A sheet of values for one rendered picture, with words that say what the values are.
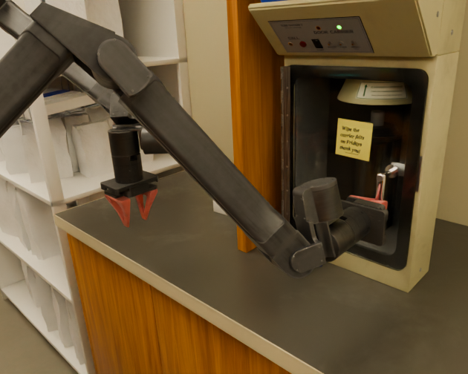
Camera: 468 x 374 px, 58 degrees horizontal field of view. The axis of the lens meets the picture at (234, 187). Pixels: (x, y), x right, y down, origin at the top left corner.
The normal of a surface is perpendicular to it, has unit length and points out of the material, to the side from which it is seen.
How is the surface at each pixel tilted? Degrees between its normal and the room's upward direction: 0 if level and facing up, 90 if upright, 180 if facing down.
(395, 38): 135
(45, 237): 97
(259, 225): 71
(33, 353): 0
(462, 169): 90
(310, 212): 77
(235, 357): 90
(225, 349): 90
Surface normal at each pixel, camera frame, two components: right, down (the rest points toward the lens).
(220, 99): -0.69, 0.29
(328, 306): -0.04, -0.93
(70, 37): 0.30, 0.10
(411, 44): -0.46, 0.86
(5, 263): 0.72, 0.22
